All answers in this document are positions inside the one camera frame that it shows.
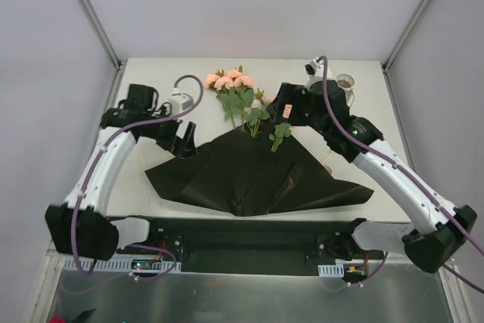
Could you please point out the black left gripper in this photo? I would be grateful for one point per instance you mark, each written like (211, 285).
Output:
(175, 135)

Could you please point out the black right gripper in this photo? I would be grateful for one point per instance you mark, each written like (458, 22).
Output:
(293, 104)

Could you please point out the pink rose stem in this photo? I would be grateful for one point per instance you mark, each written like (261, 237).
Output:
(282, 129)

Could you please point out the pink rose bouquet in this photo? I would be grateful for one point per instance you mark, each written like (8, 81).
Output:
(242, 103)

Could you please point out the cream printed ribbon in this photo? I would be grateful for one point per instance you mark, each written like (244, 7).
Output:
(324, 161)

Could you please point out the black wrapping paper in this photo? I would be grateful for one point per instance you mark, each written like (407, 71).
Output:
(238, 174)

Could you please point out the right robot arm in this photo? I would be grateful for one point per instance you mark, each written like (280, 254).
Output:
(437, 228)

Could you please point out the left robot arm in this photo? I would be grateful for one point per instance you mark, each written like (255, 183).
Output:
(79, 225)

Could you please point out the white ribbed ceramic vase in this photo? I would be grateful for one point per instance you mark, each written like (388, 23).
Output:
(347, 84)

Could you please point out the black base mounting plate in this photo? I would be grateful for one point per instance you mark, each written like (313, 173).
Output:
(240, 246)

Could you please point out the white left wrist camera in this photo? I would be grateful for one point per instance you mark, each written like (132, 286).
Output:
(179, 101)

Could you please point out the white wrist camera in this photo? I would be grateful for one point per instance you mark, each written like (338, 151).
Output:
(314, 70)
(179, 101)

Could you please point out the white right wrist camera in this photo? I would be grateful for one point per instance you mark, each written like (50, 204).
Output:
(314, 70)

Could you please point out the right aluminium frame post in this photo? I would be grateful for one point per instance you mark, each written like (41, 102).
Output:
(416, 16)

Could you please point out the aluminium frame post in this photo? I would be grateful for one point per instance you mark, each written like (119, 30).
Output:
(100, 32)
(416, 16)

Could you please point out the left aluminium frame post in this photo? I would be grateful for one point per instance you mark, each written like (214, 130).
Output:
(100, 32)

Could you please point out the right white cable duct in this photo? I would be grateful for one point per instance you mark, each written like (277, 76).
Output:
(340, 270)

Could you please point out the white cable duct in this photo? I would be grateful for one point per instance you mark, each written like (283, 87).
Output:
(340, 270)
(119, 264)

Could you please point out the left white cable duct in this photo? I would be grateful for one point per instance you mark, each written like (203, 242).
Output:
(119, 264)

